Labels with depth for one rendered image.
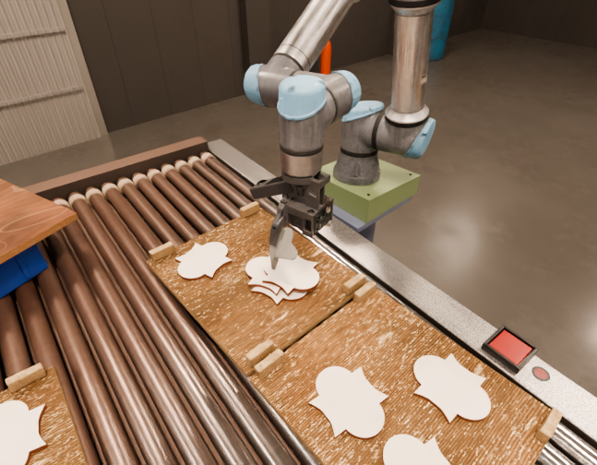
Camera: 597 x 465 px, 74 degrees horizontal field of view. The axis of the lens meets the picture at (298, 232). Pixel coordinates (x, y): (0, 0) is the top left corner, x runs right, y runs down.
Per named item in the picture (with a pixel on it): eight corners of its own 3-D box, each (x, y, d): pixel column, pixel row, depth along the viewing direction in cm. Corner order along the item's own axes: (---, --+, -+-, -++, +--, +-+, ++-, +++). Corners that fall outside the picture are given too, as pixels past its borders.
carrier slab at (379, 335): (372, 289, 91) (373, 284, 90) (558, 421, 67) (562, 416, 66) (249, 382, 73) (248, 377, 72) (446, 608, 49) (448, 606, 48)
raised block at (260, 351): (269, 345, 77) (268, 336, 76) (275, 351, 76) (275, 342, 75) (244, 363, 74) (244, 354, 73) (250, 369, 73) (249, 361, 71)
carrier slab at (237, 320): (259, 210, 116) (259, 206, 115) (368, 286, 92) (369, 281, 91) (147, 266, 97) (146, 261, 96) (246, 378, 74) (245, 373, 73)
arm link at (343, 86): (313, 63, 76) (280, 77, 68) (366, 70, 71) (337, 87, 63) (313, 103, 80) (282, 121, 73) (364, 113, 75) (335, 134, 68)
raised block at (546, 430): (547, 413, 67) (555, 405, 65) (559, 421, 66) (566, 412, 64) (532, 437, 64) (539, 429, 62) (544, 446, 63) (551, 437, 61)
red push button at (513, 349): (502, 333, 82) (504, 328, 81) (531, 352, 79) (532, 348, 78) (486, 348, 79) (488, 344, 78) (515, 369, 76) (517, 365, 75)
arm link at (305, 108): (339, 77, 62) (309, 93, 57) (334, 141, 69) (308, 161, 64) (297, 69, 66) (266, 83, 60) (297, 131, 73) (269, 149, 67)
